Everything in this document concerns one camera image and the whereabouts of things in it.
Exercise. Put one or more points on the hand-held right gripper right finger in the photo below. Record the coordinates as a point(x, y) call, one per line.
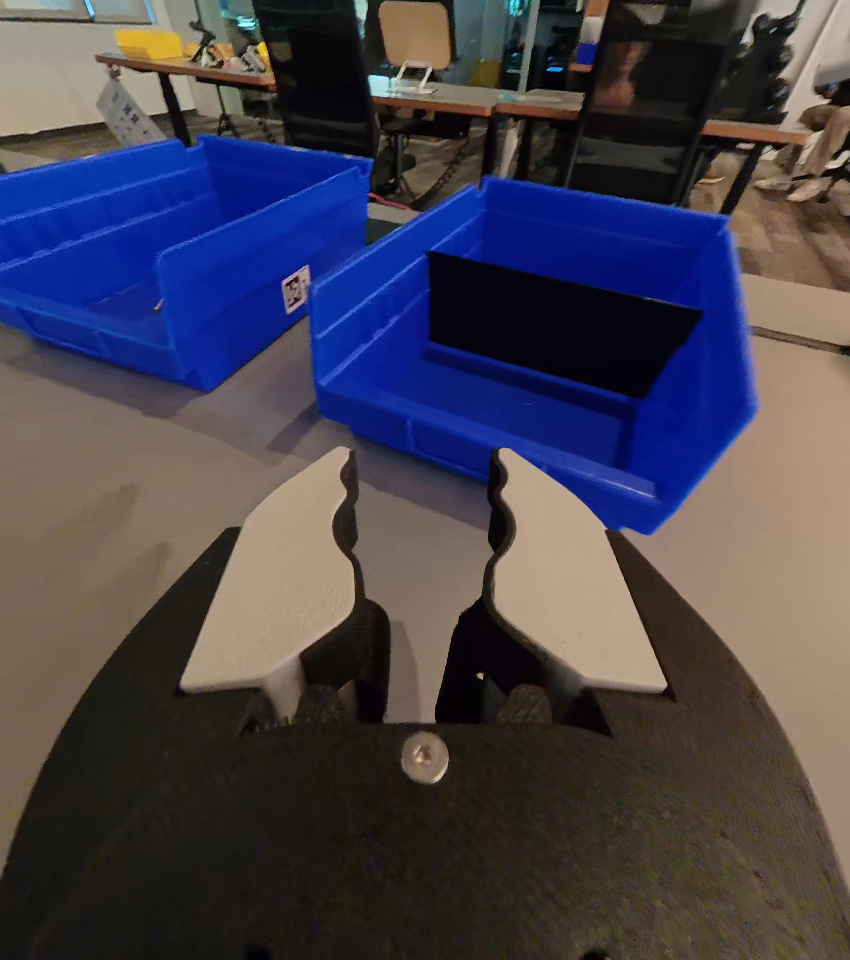
point(575, 600)

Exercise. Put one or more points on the black table mat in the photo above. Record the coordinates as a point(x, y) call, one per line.
point(387, 225)

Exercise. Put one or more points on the black panel with tan insert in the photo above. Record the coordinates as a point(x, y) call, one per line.
point(413, 30)

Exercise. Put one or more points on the wooden desk with black legs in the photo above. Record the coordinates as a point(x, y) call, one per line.
point(462, 97)
point(184, 71)

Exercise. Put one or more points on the black mesh office chair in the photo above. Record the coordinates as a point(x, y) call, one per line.
point(642, 150)

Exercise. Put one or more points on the white printed sign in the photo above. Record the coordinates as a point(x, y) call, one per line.
point(124, 112)

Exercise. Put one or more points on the black bin divider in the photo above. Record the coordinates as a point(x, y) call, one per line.
point(545, 322)

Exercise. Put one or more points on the white tablet stand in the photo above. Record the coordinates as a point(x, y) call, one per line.
point(413, 79)

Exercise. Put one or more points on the brown mannequin head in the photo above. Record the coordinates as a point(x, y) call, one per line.
point(624, 67)

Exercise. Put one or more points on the black high-back chair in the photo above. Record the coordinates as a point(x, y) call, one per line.
point(320, 75)

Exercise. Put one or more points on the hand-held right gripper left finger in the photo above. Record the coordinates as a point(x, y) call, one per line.
point(282, 585)

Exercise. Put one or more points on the yellow paper pad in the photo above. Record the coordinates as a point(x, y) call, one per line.
point(143, 43)

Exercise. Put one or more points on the blue plastic storage bin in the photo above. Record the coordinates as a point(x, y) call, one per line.
point(57, 225)

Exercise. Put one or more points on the small blue box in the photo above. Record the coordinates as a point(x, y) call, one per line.
point(586, 54)

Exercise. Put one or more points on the blue storage bin with divider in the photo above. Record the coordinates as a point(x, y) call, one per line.
point(365, 330)

